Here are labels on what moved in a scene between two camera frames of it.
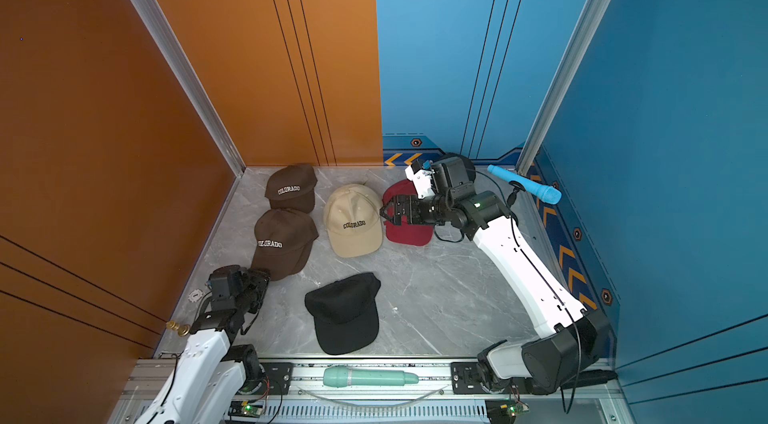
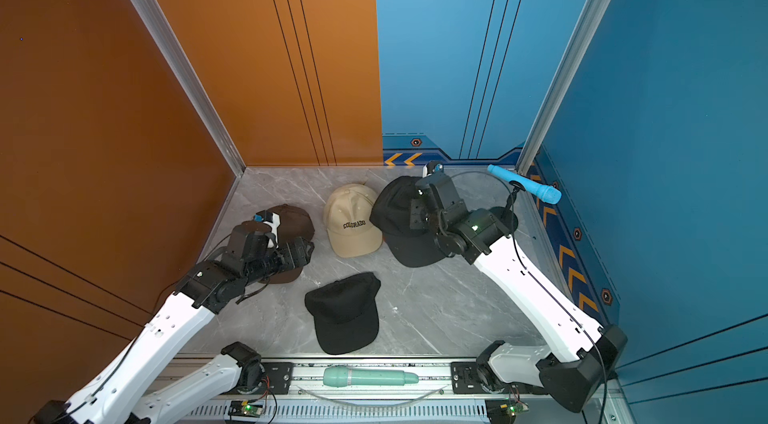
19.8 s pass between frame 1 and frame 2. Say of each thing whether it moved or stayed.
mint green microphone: stayed
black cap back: moved
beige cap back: stayed
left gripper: moved
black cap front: stayed
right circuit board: stayed
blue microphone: stayed
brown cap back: moved
